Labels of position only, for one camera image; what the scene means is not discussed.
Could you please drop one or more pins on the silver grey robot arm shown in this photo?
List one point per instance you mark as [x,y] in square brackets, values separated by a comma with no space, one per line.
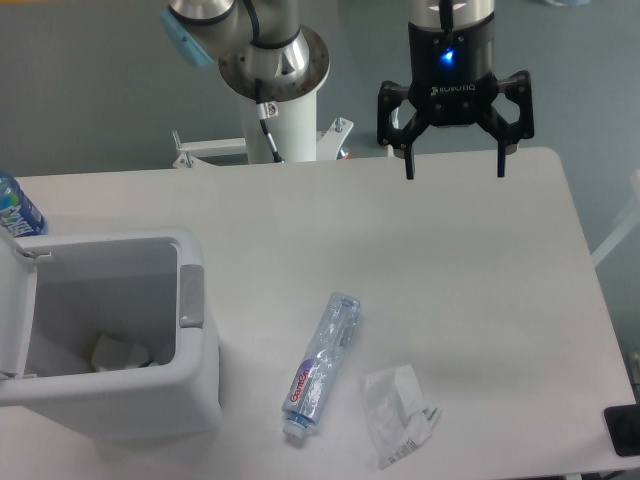
[205,31]

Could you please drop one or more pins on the white plastic wrapper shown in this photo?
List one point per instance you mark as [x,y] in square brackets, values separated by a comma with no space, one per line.
[398,417]

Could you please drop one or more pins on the white trash can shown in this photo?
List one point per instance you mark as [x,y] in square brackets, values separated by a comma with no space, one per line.
[60,293]

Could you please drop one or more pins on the black device at table edge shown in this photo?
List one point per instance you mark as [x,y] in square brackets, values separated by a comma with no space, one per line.
[623,425]

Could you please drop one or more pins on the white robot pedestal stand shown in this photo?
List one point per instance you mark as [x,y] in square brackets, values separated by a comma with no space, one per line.
[277,97]

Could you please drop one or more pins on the white frame at right edge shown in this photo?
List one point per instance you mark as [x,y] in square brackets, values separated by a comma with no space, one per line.
[624,223]

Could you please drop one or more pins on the blue labelled water bottle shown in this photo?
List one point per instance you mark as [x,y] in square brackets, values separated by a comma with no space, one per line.
[19,216]

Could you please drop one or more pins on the crushed clear plastic bottle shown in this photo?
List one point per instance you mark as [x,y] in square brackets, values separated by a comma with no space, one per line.
[317,372]

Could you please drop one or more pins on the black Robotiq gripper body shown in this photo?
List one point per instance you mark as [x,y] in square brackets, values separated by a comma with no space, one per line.
[453,81]

